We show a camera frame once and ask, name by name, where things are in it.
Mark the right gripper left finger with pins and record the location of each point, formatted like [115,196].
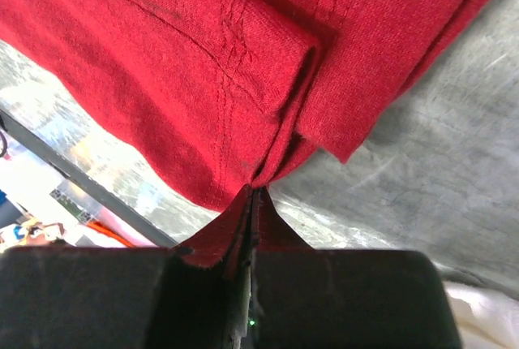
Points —
[194,295]

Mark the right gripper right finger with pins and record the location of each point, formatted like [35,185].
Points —
[304,297]

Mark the red t-shirt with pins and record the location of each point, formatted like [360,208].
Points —
[217,94]

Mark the white printed folded t-shirt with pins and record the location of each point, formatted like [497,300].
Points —
[484,318]

